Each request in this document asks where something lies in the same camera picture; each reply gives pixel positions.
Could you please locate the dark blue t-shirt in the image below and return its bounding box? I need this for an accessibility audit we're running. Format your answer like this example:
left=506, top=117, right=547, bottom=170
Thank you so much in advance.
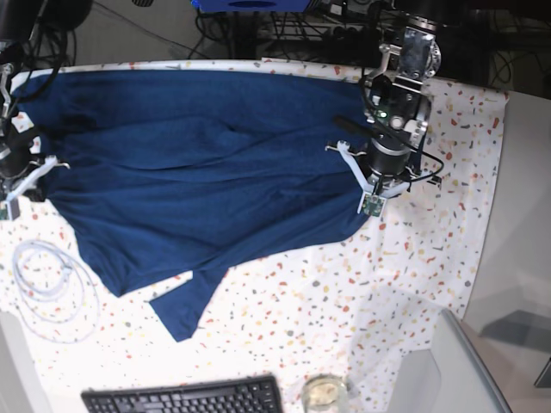
left=20, top=71, right=366, bottom=342

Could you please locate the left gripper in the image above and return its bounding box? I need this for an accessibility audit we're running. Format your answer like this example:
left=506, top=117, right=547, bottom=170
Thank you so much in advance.
left=325, top=139, right=443, bottom=217

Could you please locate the coiled white cable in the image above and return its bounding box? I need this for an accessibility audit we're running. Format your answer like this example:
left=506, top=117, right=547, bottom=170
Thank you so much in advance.
left=11, top=239, right=102, bottom=344

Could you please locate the black power strip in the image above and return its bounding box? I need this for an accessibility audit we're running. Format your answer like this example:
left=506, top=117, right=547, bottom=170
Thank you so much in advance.
left=257, top=21, right=377, bottom=41

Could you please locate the glass jar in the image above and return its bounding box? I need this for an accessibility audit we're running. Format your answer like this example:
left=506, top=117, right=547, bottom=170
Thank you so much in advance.
left=301, top=374, right=350, bottom=413

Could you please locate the terrazzo patterned tablecloth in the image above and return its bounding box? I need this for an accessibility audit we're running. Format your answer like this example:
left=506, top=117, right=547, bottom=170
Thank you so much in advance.
left=1, top=59, right=509, bottom=410

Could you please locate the black keyboard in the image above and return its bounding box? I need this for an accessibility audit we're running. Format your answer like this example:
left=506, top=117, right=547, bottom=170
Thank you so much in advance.
left=81, top=375, right=283, bottom=413

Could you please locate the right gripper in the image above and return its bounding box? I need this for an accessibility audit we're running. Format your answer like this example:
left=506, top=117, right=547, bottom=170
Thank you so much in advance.
left=1, top=155, right=70, bottom=220

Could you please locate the blue box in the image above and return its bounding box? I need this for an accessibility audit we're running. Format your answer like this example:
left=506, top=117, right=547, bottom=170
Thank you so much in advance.
left=191, top=0, right=320, bottom=13

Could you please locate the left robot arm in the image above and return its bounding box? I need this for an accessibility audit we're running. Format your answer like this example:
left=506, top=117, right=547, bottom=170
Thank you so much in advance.
left=326, top=1, right=456, bottom=217

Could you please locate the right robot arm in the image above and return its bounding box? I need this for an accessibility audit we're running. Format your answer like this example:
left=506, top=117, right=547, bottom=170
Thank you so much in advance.
left=1, top=1, right=92, bottom=221

